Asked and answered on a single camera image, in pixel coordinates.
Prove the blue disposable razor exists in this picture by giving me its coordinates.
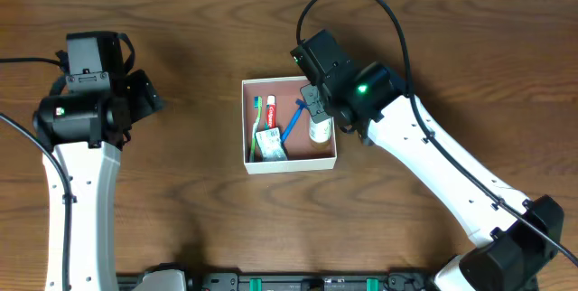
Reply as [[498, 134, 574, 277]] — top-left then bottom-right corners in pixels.
[[281, 99, 308, 143]]

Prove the white lotion tube gold cap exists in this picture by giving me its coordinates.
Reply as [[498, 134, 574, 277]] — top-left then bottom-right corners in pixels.
[[309, 118, 332, 149]]

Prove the teal red toothpaste tube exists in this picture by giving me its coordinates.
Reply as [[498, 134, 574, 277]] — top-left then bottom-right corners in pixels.
[[266, 95, 276, 129]]

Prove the white green toothbrush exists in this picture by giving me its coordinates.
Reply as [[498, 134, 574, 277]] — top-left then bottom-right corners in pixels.
[[249, 96, 263, 163]]

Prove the white box brown inside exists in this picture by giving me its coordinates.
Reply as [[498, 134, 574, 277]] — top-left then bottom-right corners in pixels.
[[241, 76, 337, 174]]

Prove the green white soap packet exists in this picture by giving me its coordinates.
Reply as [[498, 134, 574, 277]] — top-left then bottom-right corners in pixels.
[[256, 127, 287, 162]]

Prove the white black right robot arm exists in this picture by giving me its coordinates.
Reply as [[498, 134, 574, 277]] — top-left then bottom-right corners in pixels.
[[291, 31, 564, 290]]

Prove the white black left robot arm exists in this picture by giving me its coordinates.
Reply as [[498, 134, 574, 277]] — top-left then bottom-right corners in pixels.
[[33, 32, 163, 290]]

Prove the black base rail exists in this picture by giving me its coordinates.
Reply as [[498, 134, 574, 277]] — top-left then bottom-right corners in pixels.
[[117, 263, 435, 291]]

